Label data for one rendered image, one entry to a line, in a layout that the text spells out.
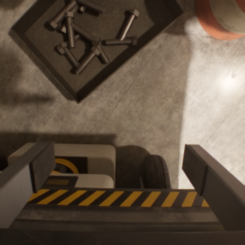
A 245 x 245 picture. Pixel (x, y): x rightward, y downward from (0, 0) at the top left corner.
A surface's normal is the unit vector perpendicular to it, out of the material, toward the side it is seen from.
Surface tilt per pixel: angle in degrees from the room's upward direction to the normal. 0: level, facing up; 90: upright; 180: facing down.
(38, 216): 0
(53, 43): 0
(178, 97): 0
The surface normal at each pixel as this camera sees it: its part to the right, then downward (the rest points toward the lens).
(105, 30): 0.01, 0.26
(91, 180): 0.03, -0.96
